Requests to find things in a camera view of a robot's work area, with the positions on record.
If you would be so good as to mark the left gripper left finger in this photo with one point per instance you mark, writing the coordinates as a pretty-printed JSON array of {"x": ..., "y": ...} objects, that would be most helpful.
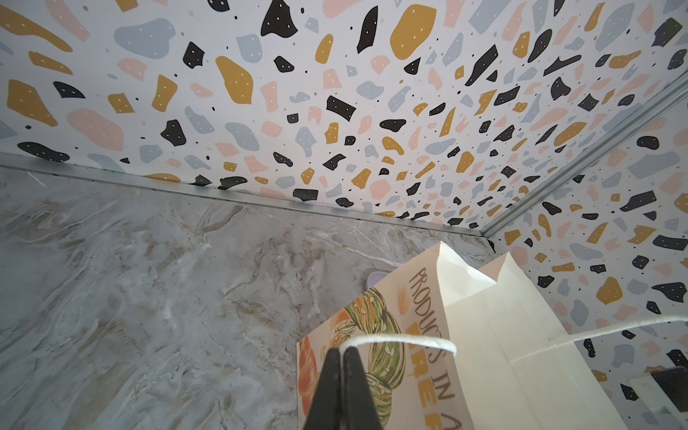
[{"x": 325, "y": 412}]

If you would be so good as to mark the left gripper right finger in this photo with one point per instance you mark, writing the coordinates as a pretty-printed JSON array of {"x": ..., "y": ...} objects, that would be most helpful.
[{"x": 358, "y": 408}]

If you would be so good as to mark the lilac plastic tray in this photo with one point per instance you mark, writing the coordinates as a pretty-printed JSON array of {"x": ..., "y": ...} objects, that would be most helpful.
[{"x": 374, "y": 278}]

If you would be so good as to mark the printed paper bread bag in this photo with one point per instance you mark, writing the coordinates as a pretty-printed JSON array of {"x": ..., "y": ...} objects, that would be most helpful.
[{"x": 446, "y": 346}]

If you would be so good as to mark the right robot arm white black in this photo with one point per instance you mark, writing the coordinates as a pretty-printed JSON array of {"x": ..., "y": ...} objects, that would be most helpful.
[{"x": 664, "y": 393}]

